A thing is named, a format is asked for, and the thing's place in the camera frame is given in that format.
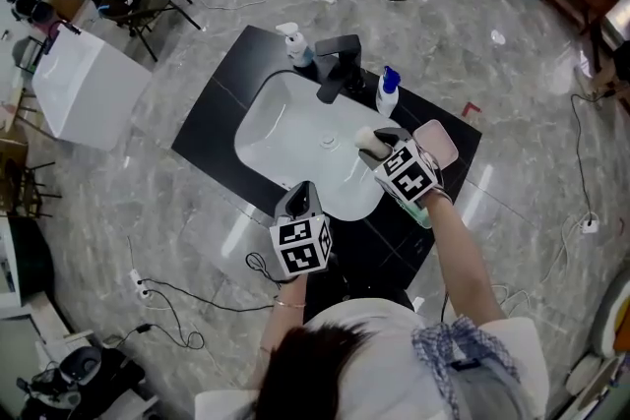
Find dark wooden sink cabinet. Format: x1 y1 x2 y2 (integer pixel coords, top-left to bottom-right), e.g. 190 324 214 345
170 24 483 292

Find dark wooden chair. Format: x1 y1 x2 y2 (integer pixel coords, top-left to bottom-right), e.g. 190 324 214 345
0 138 64 218

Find blue checked cloth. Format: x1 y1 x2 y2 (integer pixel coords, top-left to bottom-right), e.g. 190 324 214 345
409 315 522 420

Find white soap bar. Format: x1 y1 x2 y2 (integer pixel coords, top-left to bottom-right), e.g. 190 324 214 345
353 126 391 160

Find person's white shirt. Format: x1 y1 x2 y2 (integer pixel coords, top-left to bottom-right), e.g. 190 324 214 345
193 297 551 420

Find white sink basin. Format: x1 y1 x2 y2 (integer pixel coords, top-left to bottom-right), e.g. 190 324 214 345
233 70 410 223

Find black faucet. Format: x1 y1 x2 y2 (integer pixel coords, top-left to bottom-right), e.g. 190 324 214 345
313 33 368 105

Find white spray bottle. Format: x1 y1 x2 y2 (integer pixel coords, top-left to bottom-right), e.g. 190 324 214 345
275 21 315 69

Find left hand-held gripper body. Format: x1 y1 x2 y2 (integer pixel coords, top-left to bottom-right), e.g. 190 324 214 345
269 213 334 280

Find person's right hand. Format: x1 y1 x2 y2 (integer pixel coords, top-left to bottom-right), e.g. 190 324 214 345
417 150 453 203

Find white bottle blue pump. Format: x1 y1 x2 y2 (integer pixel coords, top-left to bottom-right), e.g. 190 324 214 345
374 65 403 119

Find black wrist cord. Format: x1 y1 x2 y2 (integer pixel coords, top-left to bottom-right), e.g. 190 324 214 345
244 251 297 287

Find long white cable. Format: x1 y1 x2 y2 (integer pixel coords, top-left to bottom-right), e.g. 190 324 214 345
490 210 593 319

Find white box table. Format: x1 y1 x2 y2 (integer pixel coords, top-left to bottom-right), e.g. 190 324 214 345
31 25 154 153

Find person's left forearm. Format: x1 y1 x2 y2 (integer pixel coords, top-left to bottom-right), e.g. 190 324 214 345
259 272 309 363

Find pink soap dish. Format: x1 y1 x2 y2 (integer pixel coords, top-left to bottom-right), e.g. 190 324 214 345
411 119 461 171

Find person's right forearm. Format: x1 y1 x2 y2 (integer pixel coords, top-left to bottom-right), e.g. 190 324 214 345
421 192 509 327

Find translucent soap dish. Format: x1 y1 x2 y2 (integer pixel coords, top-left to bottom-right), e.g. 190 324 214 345
393 196 434 231

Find person's black trousers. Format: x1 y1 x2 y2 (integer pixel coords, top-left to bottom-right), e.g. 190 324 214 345
301 254 415 327

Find grey beanbag seat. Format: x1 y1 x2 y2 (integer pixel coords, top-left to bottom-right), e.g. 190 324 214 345
588 268 630 360

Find grey helmet-shaped device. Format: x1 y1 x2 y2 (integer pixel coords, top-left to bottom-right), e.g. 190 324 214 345
57 344 103 386

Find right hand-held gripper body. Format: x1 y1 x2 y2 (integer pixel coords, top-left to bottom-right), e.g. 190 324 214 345
372 138 440 205

